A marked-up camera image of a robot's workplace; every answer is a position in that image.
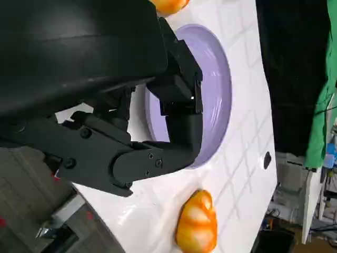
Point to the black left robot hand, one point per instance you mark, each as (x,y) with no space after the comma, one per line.
(79,52)

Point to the orange toy bread roll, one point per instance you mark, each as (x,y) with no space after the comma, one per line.
(197,224)
(168,5)

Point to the lilac plate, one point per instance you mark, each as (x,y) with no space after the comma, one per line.
(216,105)

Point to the metal table leg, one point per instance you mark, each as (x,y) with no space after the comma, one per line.
(60,218)

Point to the black backdrop cloth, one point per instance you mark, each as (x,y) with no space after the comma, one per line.
(289,79)

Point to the black oval table grommet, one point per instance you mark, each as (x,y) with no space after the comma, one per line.
(267,159)

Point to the green cloth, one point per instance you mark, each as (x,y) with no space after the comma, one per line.
(323,105)

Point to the blue box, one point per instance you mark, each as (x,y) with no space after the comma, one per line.
(331,158)

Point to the black bin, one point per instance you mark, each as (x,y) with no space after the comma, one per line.
(276,242)

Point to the white board panel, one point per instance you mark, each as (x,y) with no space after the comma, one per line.
(312,205)

